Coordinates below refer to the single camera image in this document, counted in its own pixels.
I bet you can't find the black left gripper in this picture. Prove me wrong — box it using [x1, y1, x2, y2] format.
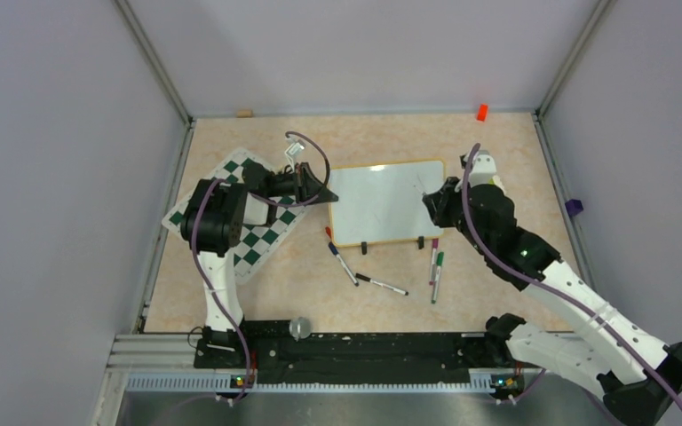
[264, 162, 337, 205]

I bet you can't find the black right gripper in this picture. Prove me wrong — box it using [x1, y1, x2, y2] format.
[425, 176, 491, 256]

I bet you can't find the yellow framed whiteboard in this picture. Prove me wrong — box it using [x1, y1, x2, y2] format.
[329, 159, 446, 248]

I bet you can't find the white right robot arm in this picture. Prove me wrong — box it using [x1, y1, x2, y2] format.
[422, 177, 682, 425]

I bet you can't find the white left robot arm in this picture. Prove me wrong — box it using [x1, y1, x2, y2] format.
[179, 161, 338, 367]

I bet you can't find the blue whiteboard marker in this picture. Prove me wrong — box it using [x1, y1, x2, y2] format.
[328, 241, 360, 287]

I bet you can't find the purple whiteboard marker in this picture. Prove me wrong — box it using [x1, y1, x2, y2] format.
[429, 238, 439, 286]

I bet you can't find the green whiteboard marker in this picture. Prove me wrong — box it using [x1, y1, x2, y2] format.
[431, 252, 445, 304]

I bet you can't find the black whiteboard marker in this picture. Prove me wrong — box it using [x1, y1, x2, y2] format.
[354, 273, 409, 296]

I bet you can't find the purple toy block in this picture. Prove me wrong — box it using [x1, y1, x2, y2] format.
[564, 199, 584, 217]

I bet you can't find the orange toy block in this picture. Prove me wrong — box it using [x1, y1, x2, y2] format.
[476, 104, 489, 122]

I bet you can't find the silver round knob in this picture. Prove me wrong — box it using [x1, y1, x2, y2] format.
[289, 317, 312, 341]

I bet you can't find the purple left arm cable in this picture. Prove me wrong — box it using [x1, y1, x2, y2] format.
[190, 131, 331, 390]

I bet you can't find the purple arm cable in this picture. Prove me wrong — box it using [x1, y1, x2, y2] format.
[460, 142, 682, 426]
[190, 131, 331, 390]

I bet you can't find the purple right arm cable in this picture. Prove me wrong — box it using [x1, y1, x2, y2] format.
[460, 142, 682, 426]

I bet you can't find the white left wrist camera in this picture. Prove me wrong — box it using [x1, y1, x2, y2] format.
[284, 137, 305, 163]

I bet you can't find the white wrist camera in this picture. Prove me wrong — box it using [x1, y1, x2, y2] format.
[468, 150, 504, 190]
[284, 137, 305, 163]

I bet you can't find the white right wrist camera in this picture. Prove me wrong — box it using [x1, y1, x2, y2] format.
[468, 150, 504, 190]

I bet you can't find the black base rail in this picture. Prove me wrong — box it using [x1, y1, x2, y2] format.
[194, 320, 515, 385]

